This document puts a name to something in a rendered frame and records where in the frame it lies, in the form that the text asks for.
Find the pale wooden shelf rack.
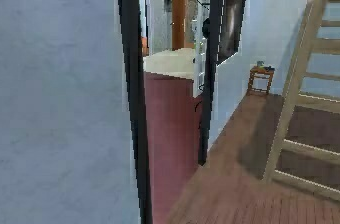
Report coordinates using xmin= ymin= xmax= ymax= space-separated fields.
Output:
xmin=262 ymin=0 xmax=340 ymax=210

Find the black door frame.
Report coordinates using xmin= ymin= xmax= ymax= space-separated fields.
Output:
xmin=117 ymin=0 xmax=225 ymax=224

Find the small brown wooden side table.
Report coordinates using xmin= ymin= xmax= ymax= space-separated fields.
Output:
xmin=246 ymin=65 xmax=276 ymax=97

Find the dark framed wall picture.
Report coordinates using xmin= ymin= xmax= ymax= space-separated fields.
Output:
xmin=216 ymin=0 xmax=247 ymax=66

